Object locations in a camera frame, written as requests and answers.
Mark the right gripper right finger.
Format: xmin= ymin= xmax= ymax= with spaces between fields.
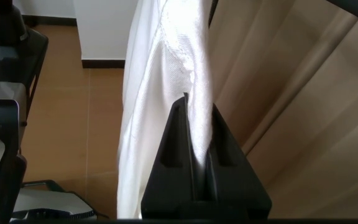
xmin=205 ymin=103 xmax=273 ymax=219

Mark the white printed t-shirt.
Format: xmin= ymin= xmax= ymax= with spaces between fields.
xmin=116 ymin=0 xmax=214 ymax=219

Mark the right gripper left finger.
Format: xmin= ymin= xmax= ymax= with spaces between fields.
xmin=140 ymin=91 xmax=199 ymax=219

